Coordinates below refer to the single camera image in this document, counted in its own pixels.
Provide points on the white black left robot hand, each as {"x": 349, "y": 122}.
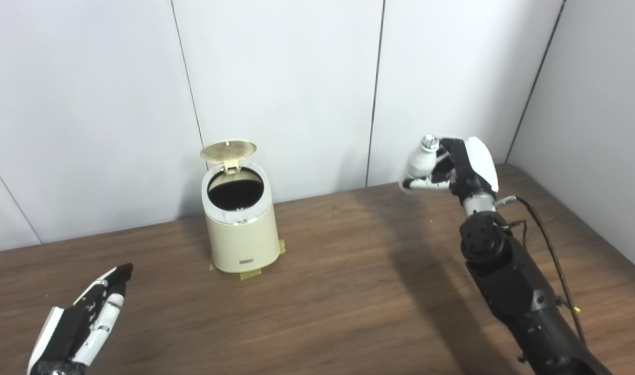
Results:
{"x": 83, "y": 323}

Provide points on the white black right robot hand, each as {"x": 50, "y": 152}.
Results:
{"x": 476, "y": 166}

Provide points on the cream round bin lid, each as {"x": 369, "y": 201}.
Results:
{"x": 228, "y": 150}

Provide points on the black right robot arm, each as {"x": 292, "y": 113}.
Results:
{"x": 515, "y": 281}

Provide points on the cream-colored cylindrical bin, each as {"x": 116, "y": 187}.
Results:
{"x": 241, "y": 242}

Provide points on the small white plastic bottle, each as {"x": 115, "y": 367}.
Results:
{"x": 419, "y": 161}

